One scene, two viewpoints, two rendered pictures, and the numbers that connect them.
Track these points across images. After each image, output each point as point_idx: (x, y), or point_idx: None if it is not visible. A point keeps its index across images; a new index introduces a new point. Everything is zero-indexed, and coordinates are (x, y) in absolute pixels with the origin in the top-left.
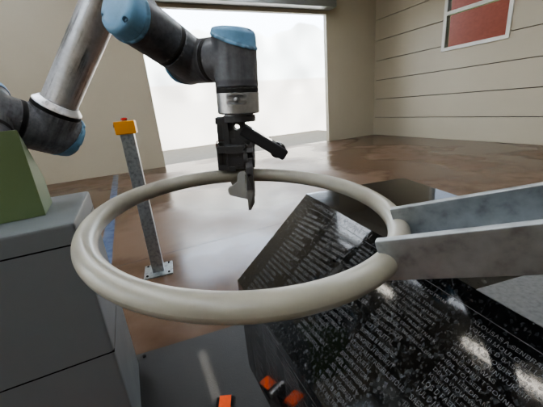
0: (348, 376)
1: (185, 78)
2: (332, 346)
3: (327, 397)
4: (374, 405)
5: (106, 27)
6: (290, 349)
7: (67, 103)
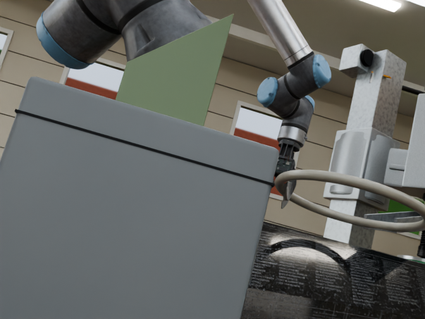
0: (363, 292)
1: (279, 106)
2: (346, 286)
3: (363, 304)
4: (381, 295)
5: (321, 73)
6: (324, 298)
7: None
